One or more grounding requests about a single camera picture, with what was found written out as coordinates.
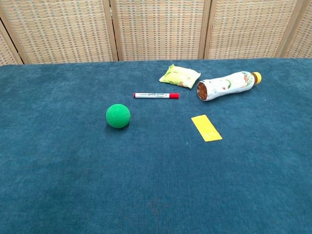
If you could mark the yellow rectangular sheet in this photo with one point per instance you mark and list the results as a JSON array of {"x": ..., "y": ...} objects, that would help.
[{"x": 206, "y": 128}]

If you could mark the red and white marker pen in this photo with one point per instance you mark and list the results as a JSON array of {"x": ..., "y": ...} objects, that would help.
[{"x": 156, "y": 95}]

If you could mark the green rubber ball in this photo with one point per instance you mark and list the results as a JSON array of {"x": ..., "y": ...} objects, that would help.
[{"x": 118, "y": 115}]

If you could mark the yellow-green snack packet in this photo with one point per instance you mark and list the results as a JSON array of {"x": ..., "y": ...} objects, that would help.
[{"x": 180, "y": 77}]

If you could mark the tea bottle with yellow cap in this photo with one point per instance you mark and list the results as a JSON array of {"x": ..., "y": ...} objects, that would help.
[{"x": 226, "y": 85}]

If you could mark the woven rattan folding screen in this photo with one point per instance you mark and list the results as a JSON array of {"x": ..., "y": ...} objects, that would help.
[{"x": 156, "y": 29}]

